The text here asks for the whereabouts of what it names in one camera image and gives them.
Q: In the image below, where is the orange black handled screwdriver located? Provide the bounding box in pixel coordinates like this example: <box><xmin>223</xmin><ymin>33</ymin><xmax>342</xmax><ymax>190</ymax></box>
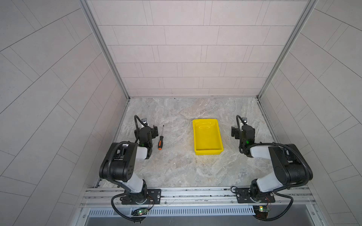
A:
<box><xmin>158</xmin><ymin>125</ymin><xmax>165</xmax><ymax>150</ymax></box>

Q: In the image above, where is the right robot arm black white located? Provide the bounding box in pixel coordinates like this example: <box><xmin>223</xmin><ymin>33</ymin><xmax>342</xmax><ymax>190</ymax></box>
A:
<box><xmin>231</xmin><ymin>125</ymin><xmax>313</xmax><ymax>202</ymax></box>

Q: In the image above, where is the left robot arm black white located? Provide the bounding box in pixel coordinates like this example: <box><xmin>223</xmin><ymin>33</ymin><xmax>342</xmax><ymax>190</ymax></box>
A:
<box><xmin>99</xmin><ymin>126</ymin><xmax>158</xmax><ymax>204</ymax></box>

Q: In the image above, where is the yellow plastic bin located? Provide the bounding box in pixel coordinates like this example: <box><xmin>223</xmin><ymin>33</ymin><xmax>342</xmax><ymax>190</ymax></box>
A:
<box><xmin>192</xmin><ymin>119</ymin><xmax>224</xmax><ymax>155</ymax></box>

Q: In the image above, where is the left green circuit board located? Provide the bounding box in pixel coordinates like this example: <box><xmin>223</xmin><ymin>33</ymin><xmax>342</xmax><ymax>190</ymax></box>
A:
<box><xmin>132</xmin><ymin>208</ymin><xmax>149</xmax><ymax>217</ymax></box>

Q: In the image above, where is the green circuit board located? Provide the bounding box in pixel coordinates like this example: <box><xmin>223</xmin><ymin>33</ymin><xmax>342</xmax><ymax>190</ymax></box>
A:
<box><xmin>132</xmin><ymin>208</ymin><xmax>149</xmax><ymax>217</ymax></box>
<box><xmin>253</xmin><ymin>206</ymin><xmax>270</xmax><ymax>219</ymax></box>

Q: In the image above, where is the right green circuit board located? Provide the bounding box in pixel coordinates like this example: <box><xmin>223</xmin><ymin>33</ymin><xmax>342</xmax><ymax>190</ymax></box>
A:
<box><xmin>253</xmin><ymin>206</ymin><xmax>270</xmax><ymax>219</ymax></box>

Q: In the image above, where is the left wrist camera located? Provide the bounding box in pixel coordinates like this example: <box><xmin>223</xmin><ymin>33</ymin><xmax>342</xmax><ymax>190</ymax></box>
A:
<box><xmin>141</xmin><ymin>118</ymin><xmax>148</xmax><ymax>125</ymax></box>

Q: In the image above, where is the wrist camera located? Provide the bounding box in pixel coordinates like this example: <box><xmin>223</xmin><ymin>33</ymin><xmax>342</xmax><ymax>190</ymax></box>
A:
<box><xmin>241</xmin><ymin>117</ymin><xmax>248</xmax><ymax>125</ymax></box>
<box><xmin>141</xmin><ymin>118</ymin><xmax>148</xmax><ymax>125</ymax></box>

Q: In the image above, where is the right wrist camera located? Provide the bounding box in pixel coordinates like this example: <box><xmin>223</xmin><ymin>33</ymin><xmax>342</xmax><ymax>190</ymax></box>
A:
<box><xmin>241</xmin><ymin>117</ymin><xmax>248</xmax><ymax>125</ymax></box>

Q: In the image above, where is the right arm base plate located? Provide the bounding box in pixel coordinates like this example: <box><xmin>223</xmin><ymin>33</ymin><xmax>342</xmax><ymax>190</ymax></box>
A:
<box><xmin>231</xmin><ymin>187</ymin><xmax>275</xmax><ymax>203</ymax></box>

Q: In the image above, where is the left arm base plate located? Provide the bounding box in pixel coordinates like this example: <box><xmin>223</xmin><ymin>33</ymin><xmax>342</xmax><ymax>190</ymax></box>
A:
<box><xmin>120</xmin><ymin>189</ymin><xmax>161</xmax><ymax>205</ymax></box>

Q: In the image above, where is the aluminium mounting rail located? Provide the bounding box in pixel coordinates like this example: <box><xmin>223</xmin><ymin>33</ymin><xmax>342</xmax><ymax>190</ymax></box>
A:
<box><xmin>79</xmin><ymin>185</ymin><xmax>316</xmax><ymax>209</ymax></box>

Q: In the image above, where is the left black cable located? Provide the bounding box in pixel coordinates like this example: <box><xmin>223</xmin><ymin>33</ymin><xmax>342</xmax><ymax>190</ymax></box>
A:
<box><xmin>110</xmin><ymin>192</ymin><xmax>142</xmax><ymax>222</ymax></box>

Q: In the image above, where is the black cable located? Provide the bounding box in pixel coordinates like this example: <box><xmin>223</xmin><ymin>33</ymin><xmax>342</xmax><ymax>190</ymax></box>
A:
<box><xmin>254</xmin><ymin>192</ymin><xmax>294</xmax><ymax>222</ymax></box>
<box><xmin>110</xmin><ymin>192</ymin><xmax>142</xmax><ymax>222</ymax></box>

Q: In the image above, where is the right black cable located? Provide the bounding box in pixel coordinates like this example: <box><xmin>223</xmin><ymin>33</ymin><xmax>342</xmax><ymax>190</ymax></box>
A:
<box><xmin>254</xmin><ymin>192</ymin><xmax>294</xmax><ymax>222</ymax></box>

